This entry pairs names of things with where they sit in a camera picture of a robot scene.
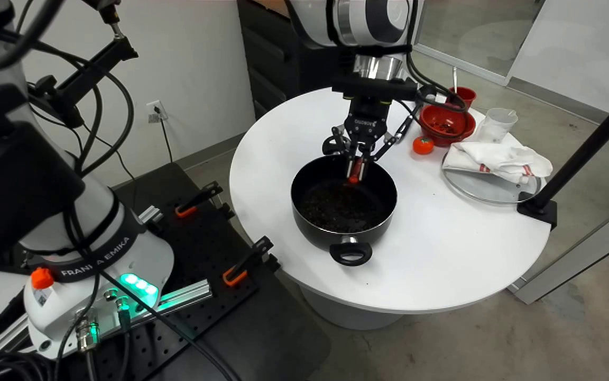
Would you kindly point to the white cloth towel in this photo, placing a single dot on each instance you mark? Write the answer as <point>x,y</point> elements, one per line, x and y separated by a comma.
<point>495,159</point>

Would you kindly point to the red mug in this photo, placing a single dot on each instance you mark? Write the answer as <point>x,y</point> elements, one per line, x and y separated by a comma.
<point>469,96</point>

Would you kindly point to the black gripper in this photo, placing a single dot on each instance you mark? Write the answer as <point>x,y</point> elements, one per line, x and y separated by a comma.
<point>367,118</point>

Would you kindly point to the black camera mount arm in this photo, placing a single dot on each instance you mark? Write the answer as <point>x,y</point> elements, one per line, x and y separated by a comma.
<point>111,54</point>

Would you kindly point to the dark beans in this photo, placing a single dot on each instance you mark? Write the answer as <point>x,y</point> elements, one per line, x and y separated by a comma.
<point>340,207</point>

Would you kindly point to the black orange toggle clamp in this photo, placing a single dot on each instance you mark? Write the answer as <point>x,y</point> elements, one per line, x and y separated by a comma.
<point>249,259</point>
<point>199,196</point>

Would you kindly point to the white wall outlet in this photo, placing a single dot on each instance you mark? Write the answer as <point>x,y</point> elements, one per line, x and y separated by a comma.
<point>155,110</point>

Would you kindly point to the clear plastic cup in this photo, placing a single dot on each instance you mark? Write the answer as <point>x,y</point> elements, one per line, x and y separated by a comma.
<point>497,122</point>

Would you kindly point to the white table pedestal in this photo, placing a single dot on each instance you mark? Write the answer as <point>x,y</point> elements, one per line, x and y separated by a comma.
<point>348,318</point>

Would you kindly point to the clear glass plate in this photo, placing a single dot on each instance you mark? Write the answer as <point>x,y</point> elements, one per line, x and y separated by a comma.
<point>488,193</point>

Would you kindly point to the orange knob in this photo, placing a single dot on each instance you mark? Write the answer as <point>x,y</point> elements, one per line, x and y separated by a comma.
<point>40,278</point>

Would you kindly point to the aluminium extrusion rail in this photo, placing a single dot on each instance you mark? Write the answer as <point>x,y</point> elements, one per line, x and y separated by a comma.
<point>185,293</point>

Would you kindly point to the black perforated breadboard table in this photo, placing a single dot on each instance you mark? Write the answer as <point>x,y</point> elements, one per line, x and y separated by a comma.
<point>206,233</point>

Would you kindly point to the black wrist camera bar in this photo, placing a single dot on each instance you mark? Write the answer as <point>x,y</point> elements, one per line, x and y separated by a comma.
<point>376,87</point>

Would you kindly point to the red plastic bowl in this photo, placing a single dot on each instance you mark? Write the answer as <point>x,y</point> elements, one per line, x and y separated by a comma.
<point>454,129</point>

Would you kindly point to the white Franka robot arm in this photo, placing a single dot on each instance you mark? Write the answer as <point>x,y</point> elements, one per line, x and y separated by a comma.
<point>361,21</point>

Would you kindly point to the thin white stirrer stick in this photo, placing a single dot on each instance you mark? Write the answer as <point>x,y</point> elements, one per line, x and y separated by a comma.
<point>455,76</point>

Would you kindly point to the black stand pole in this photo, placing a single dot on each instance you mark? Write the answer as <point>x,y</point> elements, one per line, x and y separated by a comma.
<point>587,148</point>

